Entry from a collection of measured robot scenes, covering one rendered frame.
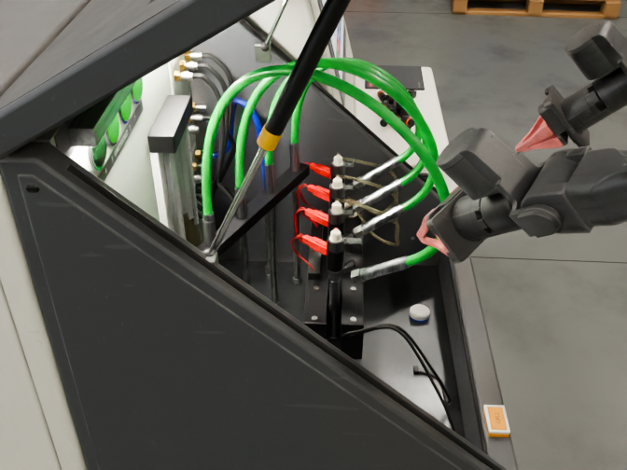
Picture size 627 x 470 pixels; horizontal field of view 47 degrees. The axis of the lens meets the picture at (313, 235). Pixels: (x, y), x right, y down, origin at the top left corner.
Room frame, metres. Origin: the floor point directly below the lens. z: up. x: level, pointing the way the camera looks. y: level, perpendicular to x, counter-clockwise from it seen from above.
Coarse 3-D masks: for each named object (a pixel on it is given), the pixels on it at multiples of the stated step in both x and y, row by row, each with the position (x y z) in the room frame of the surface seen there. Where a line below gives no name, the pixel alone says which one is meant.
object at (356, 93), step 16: (240, 80) 0.89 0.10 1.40; (256, 80) 0.89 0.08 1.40; (320, 80) 0.84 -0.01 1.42; (336, 80) 0.84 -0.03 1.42; (224, 96) 0.91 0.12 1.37; (352, 96) 0.82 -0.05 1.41; (368, 96) 0.82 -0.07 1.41; (384, 112) 0.81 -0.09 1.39; (208, 128) 0.92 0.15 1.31; (400, 128) 0.80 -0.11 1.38; (208, 144) 0.92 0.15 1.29; (416, 144) 0.79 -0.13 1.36; (208, 160) 0.92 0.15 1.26; (432, 160) 0.78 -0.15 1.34; (208, 176) 0.93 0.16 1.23; (432, 176) 0.77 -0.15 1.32; (208, 192) 0.93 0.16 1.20; (448, 192) 0.77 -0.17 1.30; (208, 208) 0.93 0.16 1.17; (416, 256) 0.78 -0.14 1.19
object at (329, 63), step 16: (288, 64) 1.00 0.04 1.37; (320, 64) 1.00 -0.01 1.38; (336, 64) 1.00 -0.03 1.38; (352, 64) 1.00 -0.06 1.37; (272, 80) 1.00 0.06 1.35; (368, 80) 1.00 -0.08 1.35; (256, 96) 1.00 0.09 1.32; (400, 96) 1.00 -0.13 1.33; (416, 112) 0.99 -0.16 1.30; (240, 128) 1.01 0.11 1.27; (240, 144) 1.00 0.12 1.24; (432, 144) 0.99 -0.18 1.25; (240, 160) 1.00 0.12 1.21; (240, 176) 1.00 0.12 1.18; (240, 208) 1.00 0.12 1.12; (400, 208) 0.99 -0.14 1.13; (368, 224) 1.00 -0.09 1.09
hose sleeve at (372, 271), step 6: (396, 258) 0.80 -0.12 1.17; (402, 258) 0.79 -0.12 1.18; (378, 264) 0.81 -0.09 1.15; (384, 264) 0.80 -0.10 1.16; (390, 264) 0.80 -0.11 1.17; (396, 264) 0.79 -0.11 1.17; (402, 264) 0.78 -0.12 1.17; (360, 270) 0.82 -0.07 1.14; (366, 270) 0.81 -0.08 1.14; (372, 270) 0.80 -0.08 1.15; (378, 270) 0.80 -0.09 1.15; (384, 270) 0.80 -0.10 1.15; (390, 270) 0.79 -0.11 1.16; (396, 270) 0.79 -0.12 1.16; (360, 276) 0.81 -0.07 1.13; (366, 276) 0.81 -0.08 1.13; (372, 276) 0.80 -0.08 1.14; (378, 276) 0.80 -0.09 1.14
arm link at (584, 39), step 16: (592, 32) 1.00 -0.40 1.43; (608, 32) 0.98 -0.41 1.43; (576, 48) 0.99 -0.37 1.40; (592, 48) 0.98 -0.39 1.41; (608, 48) 0.97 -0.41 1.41; (624, 48) 0.98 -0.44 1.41; (576, 64) 1.00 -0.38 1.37; (592, 64) 0.98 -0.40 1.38; (608, 64) 0.97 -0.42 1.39; (624, 64) 0.96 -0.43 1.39
